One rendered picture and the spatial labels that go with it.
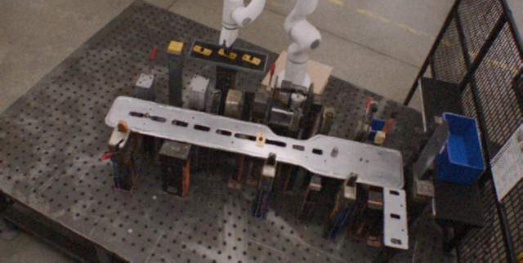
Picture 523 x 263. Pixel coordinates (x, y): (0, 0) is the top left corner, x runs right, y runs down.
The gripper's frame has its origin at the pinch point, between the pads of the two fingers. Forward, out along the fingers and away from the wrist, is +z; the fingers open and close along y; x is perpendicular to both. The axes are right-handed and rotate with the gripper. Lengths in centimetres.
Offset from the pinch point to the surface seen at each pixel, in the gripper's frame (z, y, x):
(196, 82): 7.7, 20.4, -5.1
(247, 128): 18.7, 24.1, 24.3
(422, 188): 13, 20, 106
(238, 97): 10.8, 15.8, 14.6
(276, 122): 22.1, 10.2, 33.8
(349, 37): 119, -209, 31
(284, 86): 0.6, 7.8, 33.1
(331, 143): 19, 12, 62
